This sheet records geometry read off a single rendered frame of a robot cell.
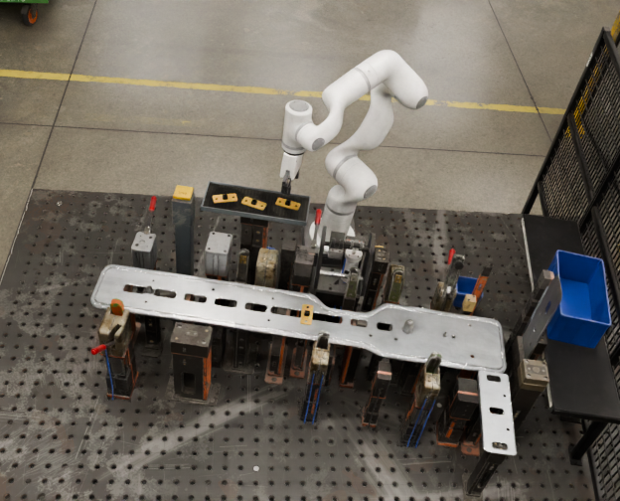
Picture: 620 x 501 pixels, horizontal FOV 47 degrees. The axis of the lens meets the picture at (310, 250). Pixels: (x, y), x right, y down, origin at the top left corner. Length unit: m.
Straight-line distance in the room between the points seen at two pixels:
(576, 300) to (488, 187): 2.12
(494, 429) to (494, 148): 3.04
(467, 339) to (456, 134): 2.79
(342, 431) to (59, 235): 1.41
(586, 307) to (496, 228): 0.81
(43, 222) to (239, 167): 1.66
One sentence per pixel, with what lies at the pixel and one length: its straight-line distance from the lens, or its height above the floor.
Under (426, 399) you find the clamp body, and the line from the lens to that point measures 2.29.
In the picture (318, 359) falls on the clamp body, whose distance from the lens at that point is 2.23.
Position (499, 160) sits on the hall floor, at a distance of 4.96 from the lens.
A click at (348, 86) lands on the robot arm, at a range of 2.32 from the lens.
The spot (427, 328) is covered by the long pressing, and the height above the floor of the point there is 1.00.
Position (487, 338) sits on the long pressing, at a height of 1.00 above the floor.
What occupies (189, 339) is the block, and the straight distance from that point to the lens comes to 2.27.
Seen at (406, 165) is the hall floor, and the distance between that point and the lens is 4.68.
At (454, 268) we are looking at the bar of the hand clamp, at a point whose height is 1.16.
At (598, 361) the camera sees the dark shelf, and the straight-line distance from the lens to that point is 2.55.
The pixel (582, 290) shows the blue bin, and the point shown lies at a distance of 2.73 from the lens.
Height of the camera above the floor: 2.85
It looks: 46 degrees down
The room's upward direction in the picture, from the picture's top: 9 degrees clockwise
